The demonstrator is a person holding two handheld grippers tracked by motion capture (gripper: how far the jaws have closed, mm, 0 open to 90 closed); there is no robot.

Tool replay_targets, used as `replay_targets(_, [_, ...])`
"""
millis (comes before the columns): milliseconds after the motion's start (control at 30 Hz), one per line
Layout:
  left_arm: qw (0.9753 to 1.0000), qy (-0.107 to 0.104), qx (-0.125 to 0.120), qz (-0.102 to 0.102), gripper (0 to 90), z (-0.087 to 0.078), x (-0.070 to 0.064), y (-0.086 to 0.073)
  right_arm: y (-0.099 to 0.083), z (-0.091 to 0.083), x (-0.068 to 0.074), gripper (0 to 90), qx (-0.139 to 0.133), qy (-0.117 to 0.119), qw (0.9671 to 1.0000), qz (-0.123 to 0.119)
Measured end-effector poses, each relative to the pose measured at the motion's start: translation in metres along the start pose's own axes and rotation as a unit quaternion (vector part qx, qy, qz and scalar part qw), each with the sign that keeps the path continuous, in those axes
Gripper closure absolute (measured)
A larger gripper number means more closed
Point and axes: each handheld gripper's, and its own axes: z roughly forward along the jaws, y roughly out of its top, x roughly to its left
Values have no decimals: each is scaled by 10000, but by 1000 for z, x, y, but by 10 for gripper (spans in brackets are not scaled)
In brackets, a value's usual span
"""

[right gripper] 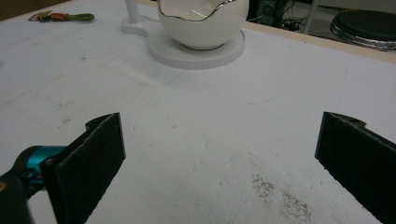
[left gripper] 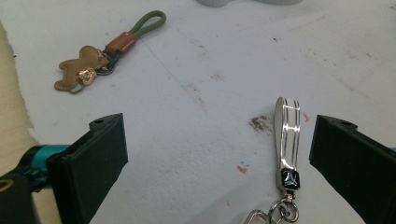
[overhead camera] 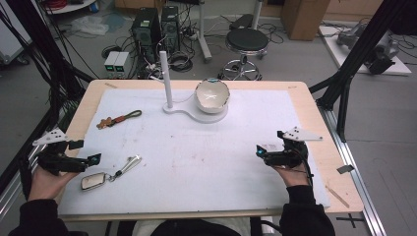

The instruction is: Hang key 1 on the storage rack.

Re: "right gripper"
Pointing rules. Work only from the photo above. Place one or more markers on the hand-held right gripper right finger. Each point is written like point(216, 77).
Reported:
point(361, 161)

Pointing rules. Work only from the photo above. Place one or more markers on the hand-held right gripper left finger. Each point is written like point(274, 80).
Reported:
point(84, 168)

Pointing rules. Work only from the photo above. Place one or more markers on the white key stand with pegs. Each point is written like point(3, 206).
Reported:
point(177, 56)

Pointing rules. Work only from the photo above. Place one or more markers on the black round base silver rim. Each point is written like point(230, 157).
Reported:
point(367, 26)

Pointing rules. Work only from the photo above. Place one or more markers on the white metal table leg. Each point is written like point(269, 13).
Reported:
point(310, 15)

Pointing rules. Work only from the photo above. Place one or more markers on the white eggshell bowl silver rim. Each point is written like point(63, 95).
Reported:
point(204, 32)

